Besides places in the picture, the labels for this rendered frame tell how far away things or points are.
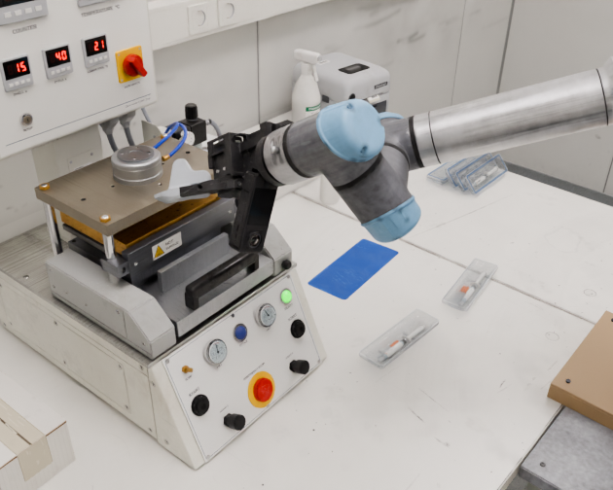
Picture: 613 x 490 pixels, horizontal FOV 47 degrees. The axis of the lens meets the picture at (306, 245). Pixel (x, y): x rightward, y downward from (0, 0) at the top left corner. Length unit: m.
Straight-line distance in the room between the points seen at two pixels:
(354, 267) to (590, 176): 2.11
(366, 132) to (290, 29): 1.37
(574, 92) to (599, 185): 2.56
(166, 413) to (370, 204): 0.46
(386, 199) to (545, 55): 2.61
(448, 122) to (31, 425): 0.75
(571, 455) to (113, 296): 0.77
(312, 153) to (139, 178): 0.38
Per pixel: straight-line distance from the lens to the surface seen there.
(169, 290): 1.15
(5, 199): 1.72
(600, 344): 1.42
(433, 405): 1.27
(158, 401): 1.12
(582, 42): 3.37
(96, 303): 1.13
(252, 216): 0.96
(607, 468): 1.27
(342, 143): 0.83
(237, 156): 0.99
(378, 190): 0.88
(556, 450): 1.26
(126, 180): 1.16
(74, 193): 1.16
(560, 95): 0.98
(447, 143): 0.98
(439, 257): 1.64
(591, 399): 1.32
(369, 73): 2.08
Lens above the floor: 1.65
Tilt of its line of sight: 33 degrees down
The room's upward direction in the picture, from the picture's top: 1 degrees clockwise
